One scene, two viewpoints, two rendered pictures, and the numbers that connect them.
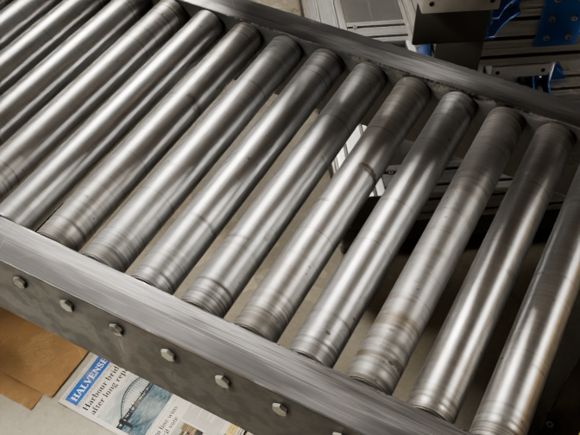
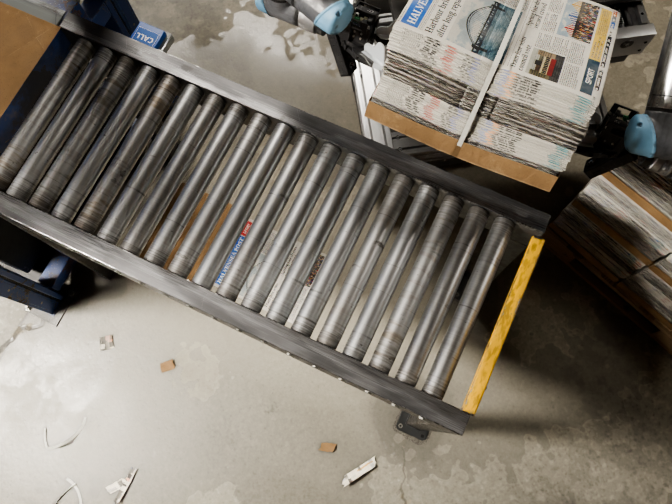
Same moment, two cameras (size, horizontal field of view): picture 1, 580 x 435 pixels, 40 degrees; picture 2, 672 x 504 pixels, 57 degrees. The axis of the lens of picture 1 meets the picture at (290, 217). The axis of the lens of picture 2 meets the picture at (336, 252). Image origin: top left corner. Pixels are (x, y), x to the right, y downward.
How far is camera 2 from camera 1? 75 cm
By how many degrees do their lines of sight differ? 25
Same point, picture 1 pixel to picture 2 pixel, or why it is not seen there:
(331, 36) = (358, 143)
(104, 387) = not seen: hidden behind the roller
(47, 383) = not seen: hidden behind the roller
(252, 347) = (327, 354)
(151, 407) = not seen: hidden behind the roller
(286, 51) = (333, 156)
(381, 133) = (386, 219)
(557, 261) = (470, 299)
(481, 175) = (437, 246)
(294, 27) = (336, 136)
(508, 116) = (455, 203)
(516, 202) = (453, 263)
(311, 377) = (354, 368)
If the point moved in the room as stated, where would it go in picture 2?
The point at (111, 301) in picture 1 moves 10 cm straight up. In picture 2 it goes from (261, 333) to (254, 326)
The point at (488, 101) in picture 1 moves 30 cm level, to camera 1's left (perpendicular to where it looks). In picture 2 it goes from (444, 191) to (319, 198)
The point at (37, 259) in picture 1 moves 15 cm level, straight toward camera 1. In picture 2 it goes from (221, 310) to (252, 368)
